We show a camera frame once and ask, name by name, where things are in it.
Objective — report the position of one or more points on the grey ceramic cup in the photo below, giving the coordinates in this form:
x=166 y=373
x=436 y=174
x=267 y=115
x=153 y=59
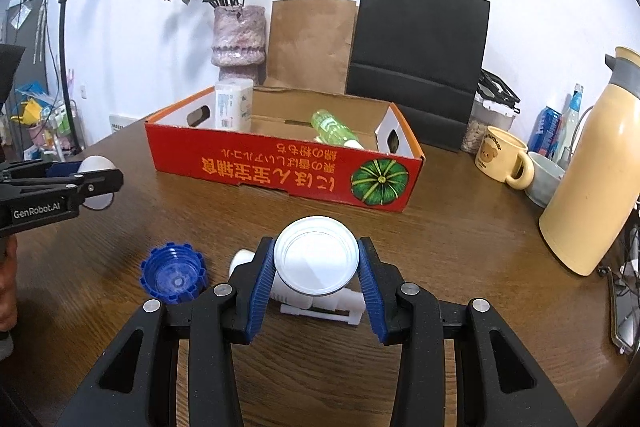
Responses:
x=545 y=179

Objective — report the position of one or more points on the black lamp stand pole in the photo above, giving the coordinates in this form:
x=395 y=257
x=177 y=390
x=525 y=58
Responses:
x=63 y=32

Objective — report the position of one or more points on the green spray bottle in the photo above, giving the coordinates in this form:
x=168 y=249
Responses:
x=332 y=129

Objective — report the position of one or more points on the brown paper bag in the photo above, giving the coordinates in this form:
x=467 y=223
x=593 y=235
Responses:
x=310 y=42

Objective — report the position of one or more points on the white wall socket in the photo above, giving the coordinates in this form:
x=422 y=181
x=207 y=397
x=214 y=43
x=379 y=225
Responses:
x=121 y=124

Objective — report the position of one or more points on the red cardboard box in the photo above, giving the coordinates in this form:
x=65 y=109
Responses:
x=280 y=167

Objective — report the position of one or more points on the clear spray bottle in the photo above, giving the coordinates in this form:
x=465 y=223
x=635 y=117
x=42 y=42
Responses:
x=572 y=127

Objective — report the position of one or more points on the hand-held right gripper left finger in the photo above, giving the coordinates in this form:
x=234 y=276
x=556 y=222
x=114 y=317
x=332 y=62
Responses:
x=257 y=292

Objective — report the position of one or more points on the white spray bottle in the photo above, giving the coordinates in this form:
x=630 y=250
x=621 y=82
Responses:
x=295 y=302

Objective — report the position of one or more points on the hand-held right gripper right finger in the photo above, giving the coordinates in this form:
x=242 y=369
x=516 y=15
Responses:
x=375 y=292

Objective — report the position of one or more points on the white round lid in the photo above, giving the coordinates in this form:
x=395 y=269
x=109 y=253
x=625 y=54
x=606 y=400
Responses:
x=316 y=254

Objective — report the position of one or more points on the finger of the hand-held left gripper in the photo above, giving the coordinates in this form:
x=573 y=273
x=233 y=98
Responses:
x=100 y=182
x=60 y=169

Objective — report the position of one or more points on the cream thermos jug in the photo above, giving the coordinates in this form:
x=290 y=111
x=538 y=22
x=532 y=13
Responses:
x=590 y=187

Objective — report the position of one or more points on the clear jar with black lid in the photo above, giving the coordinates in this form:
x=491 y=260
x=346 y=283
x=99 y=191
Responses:
x=487 y=117

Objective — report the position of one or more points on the white labelled plastic container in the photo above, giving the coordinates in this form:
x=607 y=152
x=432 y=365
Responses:
x=234 y=104

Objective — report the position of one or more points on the metal-framed glasses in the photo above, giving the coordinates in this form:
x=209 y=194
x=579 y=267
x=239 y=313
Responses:
x=622 y=307

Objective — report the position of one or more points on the blue ribbed bottle cap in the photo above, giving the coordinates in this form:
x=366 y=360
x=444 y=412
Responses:
x=172 y=277

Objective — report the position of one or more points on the small white ribbed cap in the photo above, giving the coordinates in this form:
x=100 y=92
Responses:
x=97 y=164

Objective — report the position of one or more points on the black paper bag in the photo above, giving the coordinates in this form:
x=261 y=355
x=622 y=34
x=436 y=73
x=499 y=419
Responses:
x=415 y=57

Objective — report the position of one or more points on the person's left hand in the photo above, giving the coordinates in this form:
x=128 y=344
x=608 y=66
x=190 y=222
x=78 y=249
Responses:
x=6 y=287

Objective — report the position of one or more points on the yellow bear mug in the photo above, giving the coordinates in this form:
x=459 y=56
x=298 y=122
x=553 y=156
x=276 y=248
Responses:
x=497 y=154

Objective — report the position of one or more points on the blue drink can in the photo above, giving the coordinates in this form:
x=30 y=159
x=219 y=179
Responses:
x=545 y=132

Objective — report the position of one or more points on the yellow plastic toy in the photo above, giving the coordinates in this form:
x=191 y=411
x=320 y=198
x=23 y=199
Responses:
x=27 y=113

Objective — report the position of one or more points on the pink textured vase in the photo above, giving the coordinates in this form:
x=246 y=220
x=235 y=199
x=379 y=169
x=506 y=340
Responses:
x=239 y=37

